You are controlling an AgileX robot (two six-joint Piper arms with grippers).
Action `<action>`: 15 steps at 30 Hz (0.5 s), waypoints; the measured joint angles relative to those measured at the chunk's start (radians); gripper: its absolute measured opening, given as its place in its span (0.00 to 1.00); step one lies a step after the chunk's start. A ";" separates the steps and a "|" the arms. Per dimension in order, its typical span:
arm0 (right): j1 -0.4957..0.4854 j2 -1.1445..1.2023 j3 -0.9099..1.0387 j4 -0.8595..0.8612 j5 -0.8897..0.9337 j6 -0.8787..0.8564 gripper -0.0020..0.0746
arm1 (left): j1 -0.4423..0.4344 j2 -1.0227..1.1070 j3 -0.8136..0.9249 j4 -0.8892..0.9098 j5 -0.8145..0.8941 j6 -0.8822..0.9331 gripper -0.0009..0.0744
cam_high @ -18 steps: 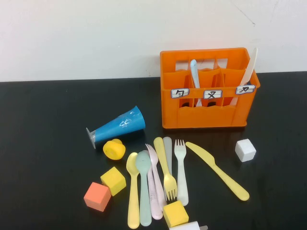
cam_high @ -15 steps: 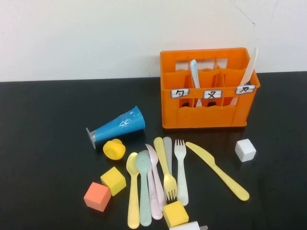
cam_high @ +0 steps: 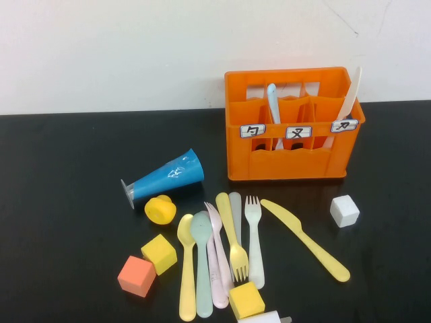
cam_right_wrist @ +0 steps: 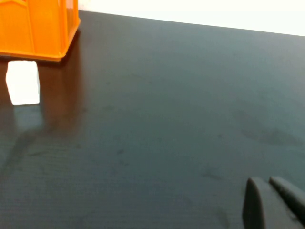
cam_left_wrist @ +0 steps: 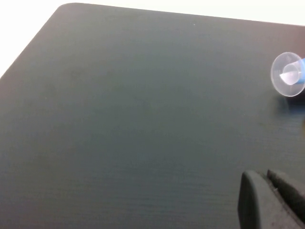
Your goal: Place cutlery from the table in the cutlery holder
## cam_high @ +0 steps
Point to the pale green plastic spoon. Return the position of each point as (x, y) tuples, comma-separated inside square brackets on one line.
[(201, 232)]

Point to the orange foam cube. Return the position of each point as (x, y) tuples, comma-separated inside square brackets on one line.
[(136, 276)]

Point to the yellow plastic spoon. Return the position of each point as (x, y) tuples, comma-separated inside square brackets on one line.
[(186, 235)]

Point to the orange plastic cutlery holder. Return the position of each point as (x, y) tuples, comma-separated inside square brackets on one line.
[(286, 165)]

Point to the white plastic knife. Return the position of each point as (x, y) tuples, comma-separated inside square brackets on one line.
[(352, 94)]

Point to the yellow plastic knife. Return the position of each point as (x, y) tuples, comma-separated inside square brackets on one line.
[(289, 222)]

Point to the blue cone cup clear base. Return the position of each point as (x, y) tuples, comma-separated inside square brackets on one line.
[(168, 178)]

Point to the white plastic fork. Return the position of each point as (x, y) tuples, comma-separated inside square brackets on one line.
[(255, 249)]

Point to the yellow plastic cap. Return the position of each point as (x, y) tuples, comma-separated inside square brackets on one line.
[(160, 210)]

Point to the white paper label spoon character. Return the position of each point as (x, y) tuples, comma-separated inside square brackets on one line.
[(252, 131)]

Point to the white paper label knife character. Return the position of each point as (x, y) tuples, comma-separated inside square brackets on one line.
[(344, 126)]

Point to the pink plastic fork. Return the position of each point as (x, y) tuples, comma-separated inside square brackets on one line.
[(215, 222)]

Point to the light blue plastic utensil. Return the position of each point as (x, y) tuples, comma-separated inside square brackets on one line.
[(274, 107)]

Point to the grey translucent plastic knife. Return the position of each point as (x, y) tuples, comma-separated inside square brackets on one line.
[(236, 208)]

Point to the white foam cube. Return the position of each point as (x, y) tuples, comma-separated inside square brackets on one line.
[(343, 212)]

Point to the yellow plastic fork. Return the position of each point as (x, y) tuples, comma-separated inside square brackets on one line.
[(224, 215)]

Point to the yellow foam cube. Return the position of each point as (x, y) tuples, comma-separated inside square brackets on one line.
[(246, 299), (160, 254)]

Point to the white paper label fork character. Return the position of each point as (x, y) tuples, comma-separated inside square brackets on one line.
[(298, 132)]

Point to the pink plastic spoon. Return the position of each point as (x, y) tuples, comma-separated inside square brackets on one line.
[(217, 289)]

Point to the white plug adapter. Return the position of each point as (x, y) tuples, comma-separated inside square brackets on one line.
[(266, 318)]

